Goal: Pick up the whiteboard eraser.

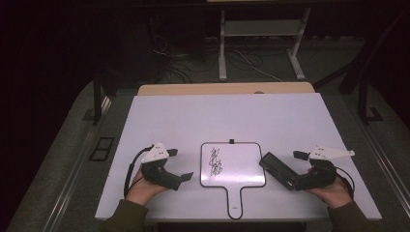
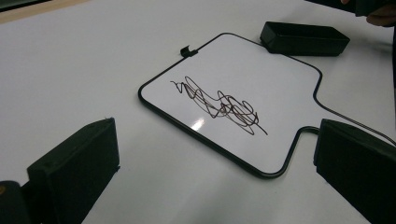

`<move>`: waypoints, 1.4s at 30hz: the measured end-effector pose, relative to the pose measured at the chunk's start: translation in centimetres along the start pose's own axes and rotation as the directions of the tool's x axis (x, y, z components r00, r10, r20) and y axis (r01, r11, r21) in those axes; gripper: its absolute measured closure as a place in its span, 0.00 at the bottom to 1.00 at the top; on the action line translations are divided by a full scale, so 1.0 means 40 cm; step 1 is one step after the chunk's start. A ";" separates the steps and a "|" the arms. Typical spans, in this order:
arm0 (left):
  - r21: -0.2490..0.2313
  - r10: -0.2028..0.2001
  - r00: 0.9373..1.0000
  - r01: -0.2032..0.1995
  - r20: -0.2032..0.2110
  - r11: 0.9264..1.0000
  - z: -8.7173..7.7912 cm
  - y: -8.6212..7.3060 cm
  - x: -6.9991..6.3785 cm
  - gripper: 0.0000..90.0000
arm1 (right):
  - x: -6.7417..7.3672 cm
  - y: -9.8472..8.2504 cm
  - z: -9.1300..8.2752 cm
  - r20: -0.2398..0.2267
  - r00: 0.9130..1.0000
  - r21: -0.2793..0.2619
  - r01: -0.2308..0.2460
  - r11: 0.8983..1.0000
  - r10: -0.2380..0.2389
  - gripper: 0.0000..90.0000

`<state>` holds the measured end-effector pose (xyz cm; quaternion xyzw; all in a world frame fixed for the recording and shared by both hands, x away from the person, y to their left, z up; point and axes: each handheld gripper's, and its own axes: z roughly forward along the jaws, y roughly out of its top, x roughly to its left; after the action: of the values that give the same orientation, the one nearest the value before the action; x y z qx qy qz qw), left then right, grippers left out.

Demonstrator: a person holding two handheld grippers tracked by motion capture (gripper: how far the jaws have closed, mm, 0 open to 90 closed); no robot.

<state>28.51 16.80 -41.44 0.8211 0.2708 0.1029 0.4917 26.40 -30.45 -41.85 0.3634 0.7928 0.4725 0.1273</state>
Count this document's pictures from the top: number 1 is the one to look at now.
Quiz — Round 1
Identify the white metal stand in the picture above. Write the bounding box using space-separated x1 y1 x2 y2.
218 7 312 82

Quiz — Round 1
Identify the white floor cable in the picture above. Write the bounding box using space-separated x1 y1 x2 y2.
231 47 284 83

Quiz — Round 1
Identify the bundle of black floor cables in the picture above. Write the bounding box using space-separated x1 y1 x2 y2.
150 32 224 84

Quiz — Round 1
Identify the black metal stand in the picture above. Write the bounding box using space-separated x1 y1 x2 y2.
81 71 112 127
357 76 385 126

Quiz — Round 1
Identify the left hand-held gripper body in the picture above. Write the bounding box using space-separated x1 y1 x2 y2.
140 142 182 191

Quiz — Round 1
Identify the person's left hand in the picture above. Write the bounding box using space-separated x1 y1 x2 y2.
125 167 169 207

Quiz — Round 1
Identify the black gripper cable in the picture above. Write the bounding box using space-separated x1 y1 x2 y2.
123 144 155 198
335 165 356 199

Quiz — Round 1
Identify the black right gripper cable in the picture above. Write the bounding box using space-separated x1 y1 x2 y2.
335 165 356 199

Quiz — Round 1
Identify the person's right hand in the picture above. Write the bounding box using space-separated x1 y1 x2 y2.
306 175 354 210

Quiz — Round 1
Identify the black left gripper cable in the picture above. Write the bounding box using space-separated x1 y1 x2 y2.
123 144 155 198

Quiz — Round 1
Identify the tan wooden table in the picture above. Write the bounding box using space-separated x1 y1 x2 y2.
137 81 316 97

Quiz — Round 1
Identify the black whiteboard eraser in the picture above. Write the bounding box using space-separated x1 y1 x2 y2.
258 152 300 191

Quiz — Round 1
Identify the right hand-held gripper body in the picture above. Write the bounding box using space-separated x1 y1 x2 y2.
293 145 356 191

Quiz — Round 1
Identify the small whiteboard with handle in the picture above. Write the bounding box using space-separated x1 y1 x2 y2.
199 141 267 220

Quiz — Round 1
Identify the black floor socket plate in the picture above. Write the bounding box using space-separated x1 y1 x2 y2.
89 136 116 162

